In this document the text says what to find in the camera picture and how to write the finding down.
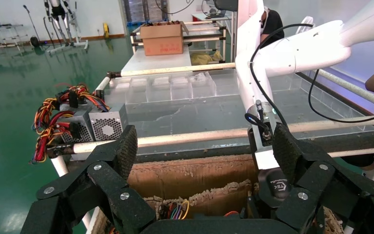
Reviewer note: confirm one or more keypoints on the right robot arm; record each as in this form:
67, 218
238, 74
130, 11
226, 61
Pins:
303, 51

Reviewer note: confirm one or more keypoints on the metal side table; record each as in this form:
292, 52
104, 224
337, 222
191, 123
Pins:
0, 27

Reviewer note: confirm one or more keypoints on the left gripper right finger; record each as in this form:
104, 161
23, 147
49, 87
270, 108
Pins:
329, 193

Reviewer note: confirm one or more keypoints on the worn cardboard box with dividers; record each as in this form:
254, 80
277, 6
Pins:
190, 174

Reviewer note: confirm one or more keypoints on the stacked crates on blue pallet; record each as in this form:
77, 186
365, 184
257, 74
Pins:
145, 11

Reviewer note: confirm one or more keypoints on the closed brown cardboard box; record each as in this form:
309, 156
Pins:
162, 42

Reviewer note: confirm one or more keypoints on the humanoid robot on stand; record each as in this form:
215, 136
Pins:
59, 19

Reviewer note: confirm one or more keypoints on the grey power supply hexagon grill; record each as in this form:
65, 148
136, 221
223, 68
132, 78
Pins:
108, 124

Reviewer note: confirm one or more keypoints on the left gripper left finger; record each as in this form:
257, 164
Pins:
109, 193

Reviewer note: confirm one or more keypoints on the person in black shirt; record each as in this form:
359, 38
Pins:
272, 24

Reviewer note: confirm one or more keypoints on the clear acrylic divider tray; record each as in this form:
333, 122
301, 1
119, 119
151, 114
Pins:
180, 90

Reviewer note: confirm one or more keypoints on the black pipe corner connector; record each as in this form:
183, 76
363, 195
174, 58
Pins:
111, 75

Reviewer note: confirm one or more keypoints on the short white frame pipe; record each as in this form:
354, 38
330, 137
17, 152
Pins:
354, 152

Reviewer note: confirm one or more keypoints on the yellow floor sign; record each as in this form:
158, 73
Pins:
105, 30

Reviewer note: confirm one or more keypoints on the white round fan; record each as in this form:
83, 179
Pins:
303, 24

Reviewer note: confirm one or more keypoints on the white work table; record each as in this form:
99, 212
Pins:
154, 61

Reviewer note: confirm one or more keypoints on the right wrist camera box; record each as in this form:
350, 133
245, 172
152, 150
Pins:
266, 160

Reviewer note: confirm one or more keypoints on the yellow crumpled bag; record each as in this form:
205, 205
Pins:
203, 58

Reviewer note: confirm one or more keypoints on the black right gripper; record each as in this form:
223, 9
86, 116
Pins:
272, 189

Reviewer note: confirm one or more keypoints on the thin black pole stand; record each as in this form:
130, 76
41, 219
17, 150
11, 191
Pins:
32, 22

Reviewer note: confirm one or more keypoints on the black round device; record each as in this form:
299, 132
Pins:
34, 42

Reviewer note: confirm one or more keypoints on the white pipe rack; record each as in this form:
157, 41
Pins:
206, 39

